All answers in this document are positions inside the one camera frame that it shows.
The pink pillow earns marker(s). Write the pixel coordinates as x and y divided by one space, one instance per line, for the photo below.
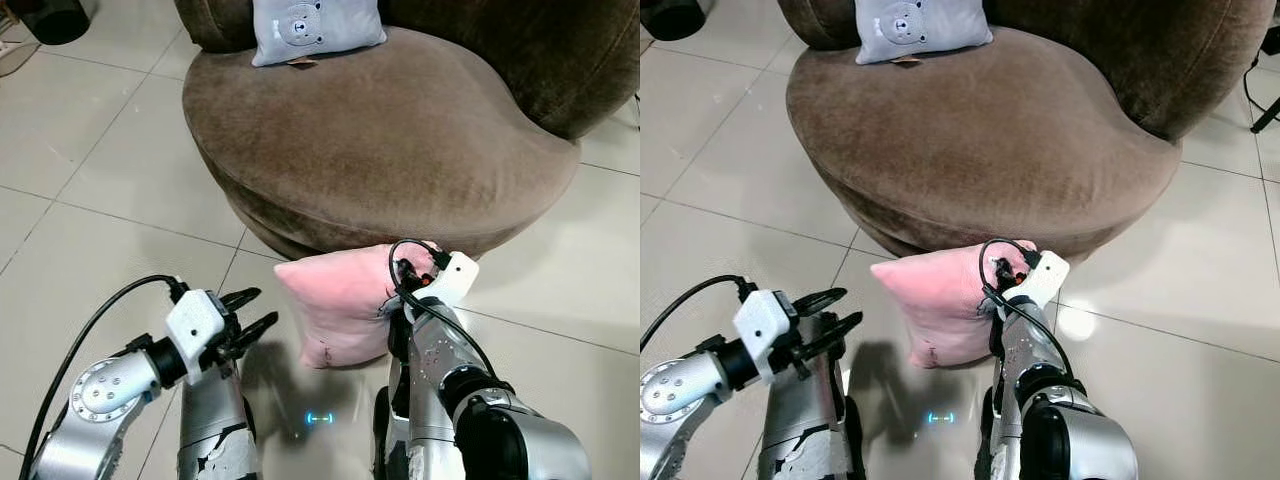
335 300
930 300

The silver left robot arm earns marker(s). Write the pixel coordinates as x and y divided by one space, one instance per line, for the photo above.
100 392
672 395

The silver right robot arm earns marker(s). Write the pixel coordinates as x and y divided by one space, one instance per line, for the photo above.
1030 345
440 345

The brown round velvet sofa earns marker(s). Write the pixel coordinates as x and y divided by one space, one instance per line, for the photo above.
1000 140
400 140

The grey bear print pillow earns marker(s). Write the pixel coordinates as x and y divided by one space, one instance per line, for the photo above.
315 30
920 28

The silver left robot leg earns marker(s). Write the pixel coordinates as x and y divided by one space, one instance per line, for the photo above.
210 420
800 425

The silver robot leg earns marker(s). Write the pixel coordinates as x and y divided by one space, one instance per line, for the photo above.
210 420
1000 450
386 440
800 425

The silver right robot leg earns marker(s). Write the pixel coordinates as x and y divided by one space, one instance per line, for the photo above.
1000 450
386 440

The black tripod leg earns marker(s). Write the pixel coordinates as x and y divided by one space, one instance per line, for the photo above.
1264 112

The black round bin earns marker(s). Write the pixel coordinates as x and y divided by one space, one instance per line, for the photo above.
672 15
50 18

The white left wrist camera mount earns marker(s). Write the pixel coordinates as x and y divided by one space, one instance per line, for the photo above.
760 325
192 325

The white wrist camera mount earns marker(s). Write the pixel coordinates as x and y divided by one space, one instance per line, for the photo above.
1046 278
760 325
456 278
192 325

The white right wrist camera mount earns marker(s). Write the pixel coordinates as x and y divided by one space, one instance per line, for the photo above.
456 278
1046 278

